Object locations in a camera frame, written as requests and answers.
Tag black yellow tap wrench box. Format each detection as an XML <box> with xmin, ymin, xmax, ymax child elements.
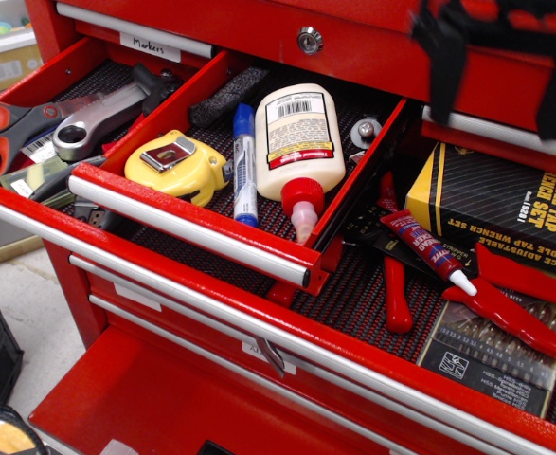
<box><xmin>405</xmin><ymin>142</ymin><xmax>556</xmax><ymax>273</ymax></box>

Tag silver cabinet lock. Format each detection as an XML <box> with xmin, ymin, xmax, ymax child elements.
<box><xmin>296</xmin><ymin>27</ymin><xmax>324</xmax><ymax>55</ymax></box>

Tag red tool chest cabinet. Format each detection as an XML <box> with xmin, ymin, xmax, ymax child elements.
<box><xmin>24</xmin><ymin>0</ymin><xmax>556</xmax><ymax>455</ymax></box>

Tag silver round blade cutter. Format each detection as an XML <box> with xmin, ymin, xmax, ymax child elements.
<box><xmin>349</xmin><ymin>117</ymin><xmax>383</xmax><ymax>164</ymax></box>

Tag red bottom open drawer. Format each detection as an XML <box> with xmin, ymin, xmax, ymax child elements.
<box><xmin>27</xmin><ymin>325</ymin><xmax>402</xmax><ymax>455</ymax></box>

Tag red threadlocker glue tube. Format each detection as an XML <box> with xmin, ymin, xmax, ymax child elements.
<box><xmin>380</xmin><ymin>209</ymin><xmax>477</xmax><ymax>297</ymax></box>

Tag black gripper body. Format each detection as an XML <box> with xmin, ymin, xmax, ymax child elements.
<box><xmin>412</xmin><ymin>1</ymin><xmax>556</xmax><ymax>47</ymax></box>

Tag green packaged item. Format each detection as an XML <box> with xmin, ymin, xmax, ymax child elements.
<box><xmin>0</xmin><ymin>156</ymin><xmax>67</xmax><ymax>197</ymax></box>

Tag red handled wire stripper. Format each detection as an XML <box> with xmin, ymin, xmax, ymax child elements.
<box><xmin>346</xmin><ymin>173</ymin><xmax>556</xmax><ymax>359</ymax></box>

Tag orange grey scissors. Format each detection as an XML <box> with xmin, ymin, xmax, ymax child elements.
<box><xmin>0</xmin><ymin>95</ymin><xmax>98</xmax><ymax>176</ymax></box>

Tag black cable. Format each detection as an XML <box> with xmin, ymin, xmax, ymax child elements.
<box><xmin>0</xmin><ymin>402</ymin><xmax>45</xmax><ymax>455</ymax></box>

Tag white markers label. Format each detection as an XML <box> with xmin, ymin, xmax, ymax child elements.
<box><xmin>119</xmin><ymin>32</ymin><xmax>181</xmax><ymax>63</ymax></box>

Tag black foam block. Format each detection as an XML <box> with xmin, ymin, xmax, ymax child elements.
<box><xmin>188</xmin><ymin>66</ymin><xmax>270</xmax><ymax>128</ymax></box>

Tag drill bit set case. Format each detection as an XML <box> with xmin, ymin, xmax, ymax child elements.
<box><xmin>417</xmin><ymin>301</ymin><xmax>556</xmax><ymax>418</ymax></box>

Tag yellow tape measure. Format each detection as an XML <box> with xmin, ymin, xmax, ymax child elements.
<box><xmin>124</xmin><ymin>130</ymin><xmax>233</xmax><ymax>207</ymax></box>

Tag silver utility knife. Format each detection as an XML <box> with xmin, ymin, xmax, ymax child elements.
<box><xmin>52</xmin><ymin>83</ymin><xmax>147</xmax><ymax>162</ymax></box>

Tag white wood glue bottle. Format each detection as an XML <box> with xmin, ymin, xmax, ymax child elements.
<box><xmin>255</xmin><ymin>83</ymin><xmax>346</xmax><ymax>245</ymax></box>

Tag large red open drawer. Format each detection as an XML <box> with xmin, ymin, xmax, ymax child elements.
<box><xmin>0</xmin><ymin>36</ymin><xmax>556</xmax><ymax>455</ymax></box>

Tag blue white marker pen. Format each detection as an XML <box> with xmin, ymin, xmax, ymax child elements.
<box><xmin>233</xmin><ymin>103</ymin><xmax>258</xmax><ymax>228</ymax></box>

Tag small red open drawer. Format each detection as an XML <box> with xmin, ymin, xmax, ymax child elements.
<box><xmin>68</xmin><ymin>50</ymin><xmax>409</xmax><ymax>295</ymax></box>

